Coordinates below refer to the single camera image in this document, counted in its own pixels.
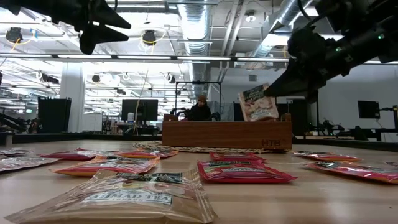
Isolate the long ceiling light strip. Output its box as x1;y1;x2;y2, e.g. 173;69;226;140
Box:
0;54;290;63

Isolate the black ceiling-mounted device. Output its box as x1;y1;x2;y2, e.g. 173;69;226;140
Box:
142;29;158;46
5;27;23;43

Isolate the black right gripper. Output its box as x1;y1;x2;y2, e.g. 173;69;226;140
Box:
264;26;352;103

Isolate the round woven straw placemat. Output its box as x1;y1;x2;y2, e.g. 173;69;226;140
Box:
132;140;292;154

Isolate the white square pillar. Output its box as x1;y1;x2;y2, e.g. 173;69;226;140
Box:
59;62;85;133

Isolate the black tall cabinet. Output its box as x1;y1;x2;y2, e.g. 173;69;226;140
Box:
37;96;72;134

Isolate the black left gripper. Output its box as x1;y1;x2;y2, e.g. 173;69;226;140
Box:
0;0;132;55

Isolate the silver ventilation duct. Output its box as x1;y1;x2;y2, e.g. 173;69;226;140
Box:
248;0;315;60
177;0;215;97

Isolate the small black monitor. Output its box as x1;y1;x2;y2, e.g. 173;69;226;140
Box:
357;100;381;119

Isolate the person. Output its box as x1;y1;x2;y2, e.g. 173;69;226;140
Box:
185;94;213;122

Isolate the black desk with equipment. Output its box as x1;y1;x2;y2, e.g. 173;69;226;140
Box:
306;119;398;142

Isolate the wooden compartment tea box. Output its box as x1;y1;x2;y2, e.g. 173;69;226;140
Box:
161;112;293;151

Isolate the black computer monitor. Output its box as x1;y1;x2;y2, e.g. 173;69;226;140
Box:
121;98;159;122

